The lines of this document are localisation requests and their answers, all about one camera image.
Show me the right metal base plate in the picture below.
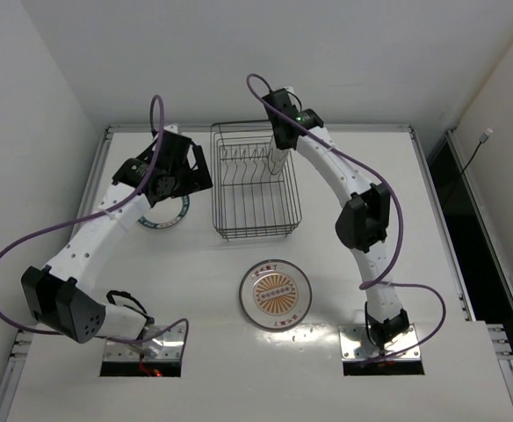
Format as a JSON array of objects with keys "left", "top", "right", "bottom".
[{"left": 338, "top": 324, "right": 422, "bottom": 363}]

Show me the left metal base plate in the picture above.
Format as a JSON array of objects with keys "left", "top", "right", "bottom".
[{"left": 103, "top": 322, "right": 188, "bottom": 363}]

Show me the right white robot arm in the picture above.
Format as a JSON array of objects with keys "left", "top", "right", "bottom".
[{"left": 261, "top": 88, "right": 409, "bottom": 349}]

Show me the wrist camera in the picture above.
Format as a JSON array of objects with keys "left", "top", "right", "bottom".
[
  {"left": 112, "top": 158, "right": 148, "bottom": 188},
  {"left": 296, "top": 108, "right": 324, "bottom": 130}
]

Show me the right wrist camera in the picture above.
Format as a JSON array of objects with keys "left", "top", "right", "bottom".
[{"left": 296, "top": 108, "right": 324, "bottom": 130}]

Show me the grey wire dish rack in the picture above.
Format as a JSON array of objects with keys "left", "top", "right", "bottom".
[{"left": 210, "top": 120, "right": 302, "bottom": 241}]

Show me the metal base plate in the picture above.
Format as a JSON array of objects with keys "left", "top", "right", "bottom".
[
  {"left": 103, "top": 322, "right": 188, "bottom": 363},
  {"left": 338, "top": 324, "right": 422, "bottom": 363}
]

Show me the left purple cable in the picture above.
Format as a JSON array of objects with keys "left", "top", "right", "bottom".
[{"left": 0, "top": 94, "right": 190, "bottom": 344}]

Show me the black cable white plug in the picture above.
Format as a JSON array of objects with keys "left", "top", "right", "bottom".
[{"left": 442, "top": 127, "right": 494, "bottom": 209}]

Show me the green rimmed white plate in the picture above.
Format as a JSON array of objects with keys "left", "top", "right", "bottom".
[{"left": 138, "top": 195, "right": 191, "bottom": 229}]

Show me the orange sunburst plate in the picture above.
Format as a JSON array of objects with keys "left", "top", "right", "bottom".
[{"left": 238, "top": 259, "right": 313, "bottom": 332}]

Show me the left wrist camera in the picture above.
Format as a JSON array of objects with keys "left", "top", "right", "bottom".
[{"left": 112, "top": 158, "right": 148, "bottom": 188}]

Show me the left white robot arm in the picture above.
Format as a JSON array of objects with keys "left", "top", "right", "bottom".
[{"left": 21, "top": 130, "right": 213, "bottom": 345}]

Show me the white plate grey flower pattern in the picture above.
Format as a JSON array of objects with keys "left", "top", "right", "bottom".
[{"left": 267, "top": 135, "right": 292, "bottom": 176}]

